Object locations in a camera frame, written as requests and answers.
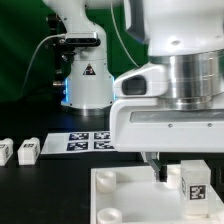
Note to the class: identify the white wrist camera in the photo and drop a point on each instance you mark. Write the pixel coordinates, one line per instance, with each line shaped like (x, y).
(147, 81)

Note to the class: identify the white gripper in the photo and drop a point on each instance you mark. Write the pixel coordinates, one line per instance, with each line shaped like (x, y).
(138, 125)

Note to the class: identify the white tag sheet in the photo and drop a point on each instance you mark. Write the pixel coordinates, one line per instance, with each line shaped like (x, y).
(77, 142)

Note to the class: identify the white square tabletop tray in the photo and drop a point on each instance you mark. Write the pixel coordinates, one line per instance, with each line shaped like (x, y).
(132, 195)

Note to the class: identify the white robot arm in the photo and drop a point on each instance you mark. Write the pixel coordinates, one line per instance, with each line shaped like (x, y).
(174, 102)

